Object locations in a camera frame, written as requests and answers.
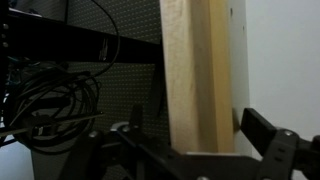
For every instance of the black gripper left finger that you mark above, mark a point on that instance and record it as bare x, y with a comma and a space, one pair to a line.
133, 156

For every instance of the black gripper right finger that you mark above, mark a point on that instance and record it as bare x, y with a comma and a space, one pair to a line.
286, 156

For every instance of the shallow wooden bed drawer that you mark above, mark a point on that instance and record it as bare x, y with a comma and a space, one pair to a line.
196, 76

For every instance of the thin grey rod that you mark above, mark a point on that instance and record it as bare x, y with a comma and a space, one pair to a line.
66, 120

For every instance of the black robot cart frame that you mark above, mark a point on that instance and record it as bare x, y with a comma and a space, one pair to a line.
66, 40

